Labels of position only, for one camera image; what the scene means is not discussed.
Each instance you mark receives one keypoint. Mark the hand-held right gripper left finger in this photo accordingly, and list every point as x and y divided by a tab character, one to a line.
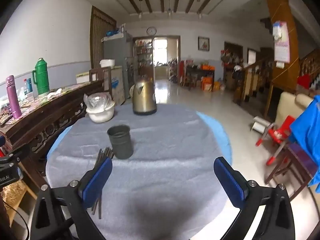
97	180

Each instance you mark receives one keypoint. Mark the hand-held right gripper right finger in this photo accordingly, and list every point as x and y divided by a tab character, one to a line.
230	182

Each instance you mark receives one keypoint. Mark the bundle of dark chopsticks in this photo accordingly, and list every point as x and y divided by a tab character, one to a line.
103	153

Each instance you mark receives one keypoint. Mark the dark grey utensil holder cup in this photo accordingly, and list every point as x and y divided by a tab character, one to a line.
122	142

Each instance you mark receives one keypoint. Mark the blue tablecloth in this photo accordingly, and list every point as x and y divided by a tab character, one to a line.
220	135

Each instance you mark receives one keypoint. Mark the white step stool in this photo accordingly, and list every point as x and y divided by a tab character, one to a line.
258	125

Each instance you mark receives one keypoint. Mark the white plastic bowl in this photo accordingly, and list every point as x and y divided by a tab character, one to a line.
100	115

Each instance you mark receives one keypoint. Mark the carved wooden sideboard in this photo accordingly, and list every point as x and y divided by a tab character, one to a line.
50	120

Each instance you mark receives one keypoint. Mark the grey tablecloth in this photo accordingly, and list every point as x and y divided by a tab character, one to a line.
162	160

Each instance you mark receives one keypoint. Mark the red plastic chair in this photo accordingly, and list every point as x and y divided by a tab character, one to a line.
280	132

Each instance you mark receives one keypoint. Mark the purple vacuum flask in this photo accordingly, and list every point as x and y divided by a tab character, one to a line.
13	97

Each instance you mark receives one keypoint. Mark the colourful printed table mat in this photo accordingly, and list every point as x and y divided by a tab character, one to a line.
37	102

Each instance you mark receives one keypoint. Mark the dark wooden chair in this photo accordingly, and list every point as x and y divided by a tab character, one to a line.
300	157

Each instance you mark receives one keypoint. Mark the clear red-capped water bottle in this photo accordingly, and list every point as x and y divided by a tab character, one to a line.
25	91

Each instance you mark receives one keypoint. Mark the teal bottle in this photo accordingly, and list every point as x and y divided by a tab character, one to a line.
30	85

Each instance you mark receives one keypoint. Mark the white crumpled cloth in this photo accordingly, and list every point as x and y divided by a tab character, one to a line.
55	93

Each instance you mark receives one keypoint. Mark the gold electric kettle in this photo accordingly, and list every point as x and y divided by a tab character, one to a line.
143	100

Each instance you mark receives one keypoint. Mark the beige armchair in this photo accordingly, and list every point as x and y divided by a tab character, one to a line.
285	107

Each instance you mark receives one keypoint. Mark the blue cloth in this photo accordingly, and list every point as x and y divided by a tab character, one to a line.
307	130

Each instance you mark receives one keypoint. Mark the green thermos flask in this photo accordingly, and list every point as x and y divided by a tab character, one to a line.
42	80

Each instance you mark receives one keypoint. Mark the orange cardboard box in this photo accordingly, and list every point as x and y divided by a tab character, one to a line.
207	83

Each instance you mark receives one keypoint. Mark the white chest freezer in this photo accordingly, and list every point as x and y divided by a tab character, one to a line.
116	80

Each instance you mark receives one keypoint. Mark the wooden stair railing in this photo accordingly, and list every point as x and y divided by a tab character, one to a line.
250	80

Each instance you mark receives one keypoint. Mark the dark wooden side table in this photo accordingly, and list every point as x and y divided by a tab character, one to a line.
197	71

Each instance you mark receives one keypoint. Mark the orange box on table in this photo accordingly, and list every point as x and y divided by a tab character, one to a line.
207	67

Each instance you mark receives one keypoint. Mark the white pot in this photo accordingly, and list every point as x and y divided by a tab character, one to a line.
107	63

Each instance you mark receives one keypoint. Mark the grey refrigerator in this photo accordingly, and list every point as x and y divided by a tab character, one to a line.
115	52

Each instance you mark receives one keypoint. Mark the shelf of goods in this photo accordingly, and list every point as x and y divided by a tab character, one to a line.
143	55

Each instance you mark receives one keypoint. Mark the brown striped door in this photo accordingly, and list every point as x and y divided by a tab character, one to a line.
100	35

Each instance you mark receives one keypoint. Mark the blue items on refrigerator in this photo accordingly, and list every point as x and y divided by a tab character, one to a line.
112	32

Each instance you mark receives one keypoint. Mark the pendant lamp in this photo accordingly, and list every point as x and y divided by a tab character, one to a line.
169	11
140	13
199	13

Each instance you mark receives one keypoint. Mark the white wall switch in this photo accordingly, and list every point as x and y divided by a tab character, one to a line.
280	65

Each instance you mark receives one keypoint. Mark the framed wall picture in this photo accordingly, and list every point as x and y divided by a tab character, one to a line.
203	43

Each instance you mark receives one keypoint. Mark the pink wall calendar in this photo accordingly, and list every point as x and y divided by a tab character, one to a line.
282	47

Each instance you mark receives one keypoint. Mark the round wall clock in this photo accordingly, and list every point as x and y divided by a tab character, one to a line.
151	30

